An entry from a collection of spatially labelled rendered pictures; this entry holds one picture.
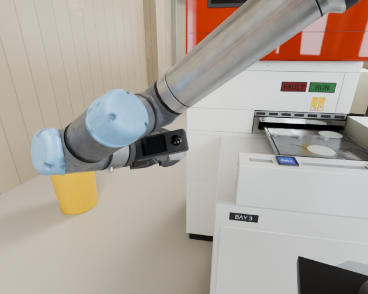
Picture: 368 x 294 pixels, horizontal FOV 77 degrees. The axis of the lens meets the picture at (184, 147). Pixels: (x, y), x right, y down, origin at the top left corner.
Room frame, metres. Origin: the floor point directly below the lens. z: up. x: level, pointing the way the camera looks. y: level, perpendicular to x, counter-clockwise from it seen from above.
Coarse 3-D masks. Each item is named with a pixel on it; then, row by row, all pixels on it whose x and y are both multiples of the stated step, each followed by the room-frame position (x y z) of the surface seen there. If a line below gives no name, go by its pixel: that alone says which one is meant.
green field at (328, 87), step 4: (312, 84) 1.15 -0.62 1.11; (316, 84) 1.14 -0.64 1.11; (320, 84) 1.14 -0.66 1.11; (324, 84) 1.14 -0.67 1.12; (328, 84) 1.13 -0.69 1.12; (332, 84) 1.13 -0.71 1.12; (312, 88) 1.15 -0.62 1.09; (316, 88) 1.14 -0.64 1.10; (320, 88) 1.14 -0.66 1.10; (324, 88) 1.14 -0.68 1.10; (328, 88) 1.13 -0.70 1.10; (332, 88) 1.13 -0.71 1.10
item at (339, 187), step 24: (240, 168) 0.59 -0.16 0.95; (264, 168) 0.58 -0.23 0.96; (288, 168) 0.58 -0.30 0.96; (312, 168) 0.58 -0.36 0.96; (336, 168) 0.58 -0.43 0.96; (360, 168) 0.58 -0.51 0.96; (240, 192) 0.59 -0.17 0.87; (264, 192) 0.58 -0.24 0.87; (288, 192) 0.57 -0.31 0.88; (312, 192) 0.56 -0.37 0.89; (336, 192) 0.55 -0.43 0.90; (360, 192) 0.54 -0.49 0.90; (360, 216) 0.53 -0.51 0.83
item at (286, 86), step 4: (284, 84) 1.17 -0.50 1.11; (288, 84) 1.16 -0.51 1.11; (292, 84) 1.16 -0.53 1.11; (296, 84) 1.16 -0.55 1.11; (300, 84) 1.16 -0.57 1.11; (304, 84) 1.15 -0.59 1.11; (284, 88) 1.17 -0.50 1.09; (288, 88) 1.16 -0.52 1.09; (292, 88) 1.16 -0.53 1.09; (296, 88) 1.16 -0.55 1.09; (300, 88) 1.15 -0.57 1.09; (304, 88) 1.15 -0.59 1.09
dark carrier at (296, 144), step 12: (300, 132) 1.05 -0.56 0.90; (312, 132) 1.05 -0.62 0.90; (276, 144) 0.90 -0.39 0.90; (288, 144) 0.90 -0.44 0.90; (300, 144) 0.90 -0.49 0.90; (312, 144) 0.90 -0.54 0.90; (324, 144) 0.90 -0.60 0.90; (336, 144) 0.90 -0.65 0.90; (348, 144) 0.90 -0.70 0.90; (312, 156) 0.78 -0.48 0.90; (324, 156) 0.78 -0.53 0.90; (336, 156) 0.78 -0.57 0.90; (348, 156) 0.78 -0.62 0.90; (360, 156) 0.78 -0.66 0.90
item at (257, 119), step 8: (256, 120) 1.18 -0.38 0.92; (264, 120) 1.17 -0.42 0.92; (272, 120) 1.16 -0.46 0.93; (280, 120) 1.16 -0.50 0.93; (288, 120) 1.15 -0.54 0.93; (296, 120) 1.14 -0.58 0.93; (304, 120) 1.14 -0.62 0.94; (312, 120) 1.13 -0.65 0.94; (320, 120) 1.12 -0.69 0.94; (328, 120) 1.12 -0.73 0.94; (336, 120) 1.11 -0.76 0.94; (344, 120) 1.11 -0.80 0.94; (256, 128) 1.18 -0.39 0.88
